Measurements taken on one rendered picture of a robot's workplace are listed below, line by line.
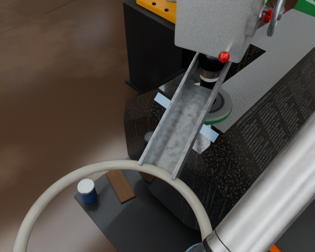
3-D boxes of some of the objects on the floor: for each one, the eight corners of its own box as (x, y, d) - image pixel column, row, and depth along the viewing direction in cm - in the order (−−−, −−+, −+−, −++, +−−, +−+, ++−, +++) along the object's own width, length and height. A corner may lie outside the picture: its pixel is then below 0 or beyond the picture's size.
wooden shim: (105, 173, 197) (105, 172, 196) (119, 167, 200) (118, 166, 199) (121, 203, 182) (120, 202, 181) (135, 196, 186) (135, 195, 185)
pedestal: (125, 82, 262) (116, 1, 206) (176, 53, 292) (181, -25, 236) (177, 122, 230) (183, 39, 174) (229, 84, 260) (248, 3, 204)
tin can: (100, 194, 187) (97, 184, 177) (89, 206, 181) (85, 196, 171) (89, 186, 190) (85, 175, 181) (78, 197, 185) (73, 187, 175)
